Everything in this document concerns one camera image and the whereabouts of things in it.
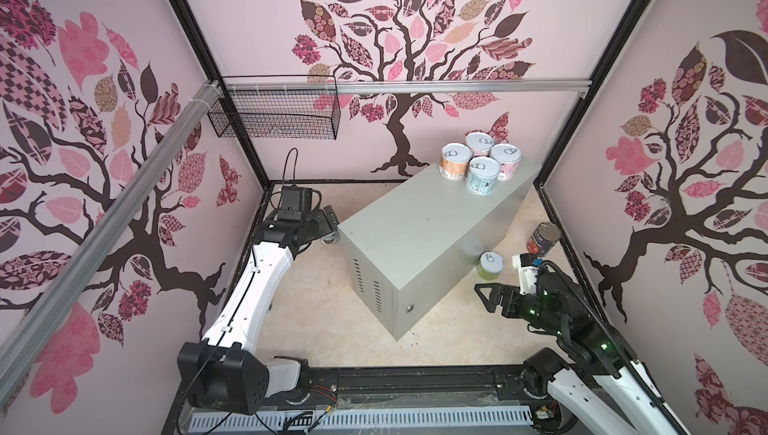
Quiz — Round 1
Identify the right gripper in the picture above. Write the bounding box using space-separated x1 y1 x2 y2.
473 280 563 338

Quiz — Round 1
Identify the green labelled can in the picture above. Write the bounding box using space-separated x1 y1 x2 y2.
476 251 504 281

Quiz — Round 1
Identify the grey teal can front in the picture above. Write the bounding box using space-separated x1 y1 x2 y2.
466 156 501 196

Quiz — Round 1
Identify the orange labelled can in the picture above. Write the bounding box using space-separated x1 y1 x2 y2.
439 143 473 181

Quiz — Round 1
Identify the pink white labelled can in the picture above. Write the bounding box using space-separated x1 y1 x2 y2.
490 143 522 181

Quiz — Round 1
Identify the small light blue can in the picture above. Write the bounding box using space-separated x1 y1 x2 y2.
321 231 340 245

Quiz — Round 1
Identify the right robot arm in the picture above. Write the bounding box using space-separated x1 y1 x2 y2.
474 272 690 434

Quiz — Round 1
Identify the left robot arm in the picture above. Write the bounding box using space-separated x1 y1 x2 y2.
177 206 338 415

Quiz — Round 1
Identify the brown labelled can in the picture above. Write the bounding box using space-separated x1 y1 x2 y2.
526 222 562 257

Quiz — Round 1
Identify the grey metal cabinet box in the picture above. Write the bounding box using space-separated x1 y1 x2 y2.
339 160 540 339

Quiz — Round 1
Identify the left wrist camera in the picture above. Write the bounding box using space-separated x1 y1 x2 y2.
276 185 313 222

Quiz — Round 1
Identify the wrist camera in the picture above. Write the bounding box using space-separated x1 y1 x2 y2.
276 185 313 222
511 253 542 295

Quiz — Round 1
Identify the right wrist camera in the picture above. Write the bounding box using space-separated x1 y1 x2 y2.
511 253 542 295

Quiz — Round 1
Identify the black wire mesh basket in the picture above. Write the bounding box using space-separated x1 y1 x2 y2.
208 74 341 140

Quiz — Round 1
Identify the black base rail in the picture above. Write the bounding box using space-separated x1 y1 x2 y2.
179 365 541 412

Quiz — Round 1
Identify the back aluminium rail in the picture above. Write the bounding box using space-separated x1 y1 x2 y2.
225 78 592 95

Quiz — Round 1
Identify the aluminium rail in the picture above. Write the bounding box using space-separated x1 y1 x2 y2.
225 78 592 95
1 80 222 403

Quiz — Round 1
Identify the black corner frame post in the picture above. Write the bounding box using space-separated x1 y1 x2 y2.
168 0 271 191

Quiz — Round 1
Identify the white slotted cable duct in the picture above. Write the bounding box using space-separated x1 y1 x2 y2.
187 406 533 434

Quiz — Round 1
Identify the left aluminium rail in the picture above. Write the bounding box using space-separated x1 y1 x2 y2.
1 80 222 403

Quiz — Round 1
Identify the black right corner post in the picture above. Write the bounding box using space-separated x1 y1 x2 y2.
534 0 654 189

